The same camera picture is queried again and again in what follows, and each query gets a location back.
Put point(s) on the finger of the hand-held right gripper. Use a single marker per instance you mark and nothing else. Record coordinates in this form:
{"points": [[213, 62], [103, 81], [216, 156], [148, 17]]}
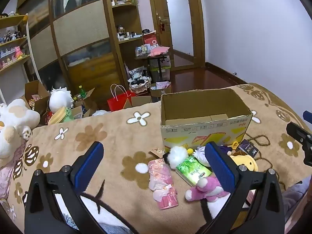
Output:
{"points": [[301, 134], [308, 117]]}

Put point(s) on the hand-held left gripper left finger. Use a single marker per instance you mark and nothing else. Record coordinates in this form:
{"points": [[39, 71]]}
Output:
{"points": [[89, 165]]}

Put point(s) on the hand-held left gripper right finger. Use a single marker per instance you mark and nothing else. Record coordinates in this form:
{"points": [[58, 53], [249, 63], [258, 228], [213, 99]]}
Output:
{"points": [[219, 168]]}

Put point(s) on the pink plush bear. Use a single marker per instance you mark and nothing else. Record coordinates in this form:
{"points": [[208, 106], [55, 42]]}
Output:
{"points": [[207, 187]]}

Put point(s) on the green tissue pack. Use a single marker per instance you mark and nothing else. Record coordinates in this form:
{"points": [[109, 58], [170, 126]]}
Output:
{"points": [[193, 170]]}

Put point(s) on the yellow plush toy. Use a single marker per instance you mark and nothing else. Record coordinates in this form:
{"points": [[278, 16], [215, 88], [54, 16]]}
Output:
{"points": [[246, 163]]}

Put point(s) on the printed cardboard box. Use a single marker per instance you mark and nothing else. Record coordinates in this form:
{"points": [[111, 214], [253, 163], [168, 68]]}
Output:
{"points": [[207, 129]]}

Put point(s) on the white fluffy plush toy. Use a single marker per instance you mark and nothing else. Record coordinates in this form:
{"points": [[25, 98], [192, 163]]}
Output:
{"points": [[176, 156]]}

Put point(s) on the pink packet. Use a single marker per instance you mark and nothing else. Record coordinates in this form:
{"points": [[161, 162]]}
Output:
{"points": [[162, 182]]}

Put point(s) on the small black packet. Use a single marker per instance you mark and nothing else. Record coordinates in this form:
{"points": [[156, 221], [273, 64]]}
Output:
{"points": [[247, 148]]}

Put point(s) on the green frog toy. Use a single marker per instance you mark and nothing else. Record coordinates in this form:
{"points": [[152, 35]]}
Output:
{"points": [[62, 115]]}

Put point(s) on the cardboard box with bottles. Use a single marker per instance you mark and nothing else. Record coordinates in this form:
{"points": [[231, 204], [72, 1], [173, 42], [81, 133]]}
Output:
{"points": [[89, 104]]}

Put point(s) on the grey cloth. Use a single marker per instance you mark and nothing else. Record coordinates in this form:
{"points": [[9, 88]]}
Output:
{"points": [[296, 197]]}

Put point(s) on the brown paper tag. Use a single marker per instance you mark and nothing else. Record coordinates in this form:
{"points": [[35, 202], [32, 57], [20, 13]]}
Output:
{"points": [[157, 152]]}

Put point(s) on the red paper bag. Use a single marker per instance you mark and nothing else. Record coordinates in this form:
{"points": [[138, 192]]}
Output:
{"points": [[118, 103]]}

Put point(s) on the round white-haired plush head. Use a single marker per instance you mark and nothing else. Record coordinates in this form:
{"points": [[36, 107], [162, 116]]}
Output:
{"points": [[61, 98]]}

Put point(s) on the green glass bottle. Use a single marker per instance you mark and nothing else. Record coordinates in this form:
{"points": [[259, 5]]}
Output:
{"points": [[82, 92]]}

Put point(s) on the pink printed cloth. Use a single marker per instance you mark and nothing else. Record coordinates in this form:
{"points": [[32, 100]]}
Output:
{"points": [[9, 173]]}

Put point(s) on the flat cardboard piece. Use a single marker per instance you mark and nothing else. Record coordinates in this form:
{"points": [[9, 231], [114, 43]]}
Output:
{"points": [[141, 101]]}

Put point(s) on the large white cat plush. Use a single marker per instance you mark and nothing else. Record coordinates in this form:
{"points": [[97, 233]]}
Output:
{"points": [[14, 124]]}

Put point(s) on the open brown cardboard box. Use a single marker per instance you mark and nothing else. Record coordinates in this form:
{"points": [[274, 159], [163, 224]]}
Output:
{"points": [[36, 90]]}

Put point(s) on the basket of plush toys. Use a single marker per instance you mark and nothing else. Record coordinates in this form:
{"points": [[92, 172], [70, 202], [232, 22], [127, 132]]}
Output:
{"points": [[139, 81]]}

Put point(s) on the small cardboard box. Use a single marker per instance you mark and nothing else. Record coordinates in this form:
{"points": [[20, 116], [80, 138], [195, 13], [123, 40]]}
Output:
{"points": [[159, 90]]}

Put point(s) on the clear storage bin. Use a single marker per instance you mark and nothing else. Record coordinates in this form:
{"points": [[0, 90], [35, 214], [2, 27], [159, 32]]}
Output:
{"points": [[165, 70]]}

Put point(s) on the wooden corner shelf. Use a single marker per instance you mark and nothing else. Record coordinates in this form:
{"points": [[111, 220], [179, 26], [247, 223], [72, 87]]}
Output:
{"points": [[126, 53]]}

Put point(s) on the small side table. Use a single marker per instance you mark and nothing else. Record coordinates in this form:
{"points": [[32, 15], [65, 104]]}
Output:
{"points": [[159, 65]]}

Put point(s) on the wooden display shelf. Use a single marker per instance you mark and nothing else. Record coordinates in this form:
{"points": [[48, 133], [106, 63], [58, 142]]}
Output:
{"points": [[14, 62]]}

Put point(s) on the pink papers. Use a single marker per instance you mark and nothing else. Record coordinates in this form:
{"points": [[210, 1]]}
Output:
{"points": [[159, 50]]}

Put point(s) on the pink figurine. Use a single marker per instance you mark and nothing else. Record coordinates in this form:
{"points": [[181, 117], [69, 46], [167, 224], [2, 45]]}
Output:
{"points": [[18, 53]]}

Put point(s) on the wooden wardrobe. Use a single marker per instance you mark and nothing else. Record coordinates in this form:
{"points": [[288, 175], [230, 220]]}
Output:
{"points": [[78, 29]]}

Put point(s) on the red printed box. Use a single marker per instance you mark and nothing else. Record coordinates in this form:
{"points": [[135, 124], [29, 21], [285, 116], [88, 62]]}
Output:
{"points": [[150, 40]]}

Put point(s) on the wooden glass door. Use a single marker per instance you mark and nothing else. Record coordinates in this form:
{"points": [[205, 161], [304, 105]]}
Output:
{"points": [[178, 17]]}

